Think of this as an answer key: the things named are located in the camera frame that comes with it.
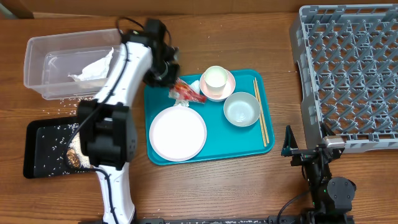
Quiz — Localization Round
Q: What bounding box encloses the brown food scrap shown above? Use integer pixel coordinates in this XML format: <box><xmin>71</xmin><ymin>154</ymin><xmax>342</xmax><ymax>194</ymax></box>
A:
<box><xmin>66</xmin><ymin>148</ymin><xmax>81</xmax><ymax>169</ymax></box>

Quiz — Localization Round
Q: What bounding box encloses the white cup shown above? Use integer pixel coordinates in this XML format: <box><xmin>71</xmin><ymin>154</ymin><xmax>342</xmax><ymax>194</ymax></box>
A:
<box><xmin>204</xmin><ymin>66</ymin><xmax>228</xmax><ymax>95</ymax></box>

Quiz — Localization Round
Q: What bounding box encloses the pink saucer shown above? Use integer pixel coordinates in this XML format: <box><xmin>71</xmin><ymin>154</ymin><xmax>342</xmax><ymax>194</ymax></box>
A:
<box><xmin>200</xmin><ymin>70</ymin><xmax>236</xmax><ymax>102</ymax></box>

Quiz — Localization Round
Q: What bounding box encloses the grey-green bowl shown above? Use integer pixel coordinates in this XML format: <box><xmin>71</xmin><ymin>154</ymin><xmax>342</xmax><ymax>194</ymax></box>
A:
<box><xmin>223</xmin><ymin>92</ymin><xmax>261</xmax><ymax>128</ymax></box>

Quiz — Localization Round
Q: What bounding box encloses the wooden chopstick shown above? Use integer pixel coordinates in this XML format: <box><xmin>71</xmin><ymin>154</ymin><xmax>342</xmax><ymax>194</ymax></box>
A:
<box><xmin>254</xmin><ymin>77</ymin><xmax>271</xmax><ymax>145</ymax></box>
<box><xmin>252</xmin><ymin>79</ymin><xmax>267</xmax><ymax>147</ymax></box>

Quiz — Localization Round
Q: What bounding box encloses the grey dishwasher rack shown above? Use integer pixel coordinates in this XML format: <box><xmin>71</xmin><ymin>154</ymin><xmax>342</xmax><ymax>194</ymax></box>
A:
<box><xmin>290</xmin><ymin>4</ymin><xmax>397</xmax><ymax>153</ymax></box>

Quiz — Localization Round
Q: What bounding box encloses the wooden chopstick right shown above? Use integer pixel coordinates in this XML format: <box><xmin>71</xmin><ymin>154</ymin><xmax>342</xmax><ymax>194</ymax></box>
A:
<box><xmin>254</xmin><ymin>77</ymin><xmax>271</xmax><ymax>145</ymax></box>

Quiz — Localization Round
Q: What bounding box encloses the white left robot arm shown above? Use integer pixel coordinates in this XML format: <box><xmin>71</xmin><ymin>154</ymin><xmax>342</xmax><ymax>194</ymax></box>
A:
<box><xmin>73</xmin><ymin>19</ymin><xmax>180</xmax><ymax>223</ymax></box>

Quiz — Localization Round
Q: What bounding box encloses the wooden chopstick left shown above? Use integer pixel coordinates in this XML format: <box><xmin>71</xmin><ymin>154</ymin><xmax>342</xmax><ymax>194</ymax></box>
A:
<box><xmin>252</xmin><ymin>79</ymin><xmax>267</xmax><ymax>147</ymax></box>

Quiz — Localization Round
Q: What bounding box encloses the red snack wrapper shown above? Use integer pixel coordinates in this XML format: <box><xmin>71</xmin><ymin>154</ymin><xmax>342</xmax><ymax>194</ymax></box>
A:
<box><xmin>169</xmin><ymin>78</ymin><xmax>206</xmax><ymax>103</ymax></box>

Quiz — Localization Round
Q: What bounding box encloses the clear plastic bin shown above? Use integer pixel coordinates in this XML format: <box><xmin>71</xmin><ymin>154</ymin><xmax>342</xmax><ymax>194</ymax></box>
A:
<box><xmin>24</xmin><ymin>29</ymin><xmax>120</xmax><ymax>100</ymax></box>

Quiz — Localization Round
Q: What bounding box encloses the teal plastic tray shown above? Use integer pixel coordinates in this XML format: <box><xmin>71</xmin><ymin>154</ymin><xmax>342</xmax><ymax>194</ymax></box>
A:
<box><xmin>144</xmin><ymin>69</ymin><xmax>275</xmax><ymax>166</ymax></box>

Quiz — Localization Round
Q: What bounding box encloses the large white plate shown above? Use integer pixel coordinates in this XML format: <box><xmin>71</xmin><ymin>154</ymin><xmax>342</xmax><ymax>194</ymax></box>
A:
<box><xmin>149</xmin><ymin>106</ymin><xmax>207</xmax><ymax>162</ymax></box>

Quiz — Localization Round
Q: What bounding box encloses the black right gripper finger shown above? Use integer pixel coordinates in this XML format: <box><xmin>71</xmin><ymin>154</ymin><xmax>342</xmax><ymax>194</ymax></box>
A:
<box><xmin>281</xmin><ymin>125</ymin><xmax>299</xmax><ymax>156</ymax></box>
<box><xmin>320</xmin><ymin>122</ymin><xmax>336</xmax><ymax>137</ymax></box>

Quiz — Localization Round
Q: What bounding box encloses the black tray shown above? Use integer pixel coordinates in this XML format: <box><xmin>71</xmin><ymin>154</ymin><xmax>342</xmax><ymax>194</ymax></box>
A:
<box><xmin>23</xmin><ymin>116</ymin><xmax>92</xmax><ymax>179</ymax></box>

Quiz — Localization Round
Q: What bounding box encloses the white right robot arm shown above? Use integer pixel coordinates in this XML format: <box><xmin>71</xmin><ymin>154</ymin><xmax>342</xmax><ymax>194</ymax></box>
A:
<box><xmin>276</xmin><ymin>123</ymin><xmax>356</xmax><ymax>223</ymax></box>

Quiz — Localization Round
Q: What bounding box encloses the pile of rice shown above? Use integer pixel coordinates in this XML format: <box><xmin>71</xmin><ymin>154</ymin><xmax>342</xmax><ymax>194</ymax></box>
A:
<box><xmin>70</xmin><ymin>134</ymin><xmax>91</xmax><ymax>168</ymax></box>

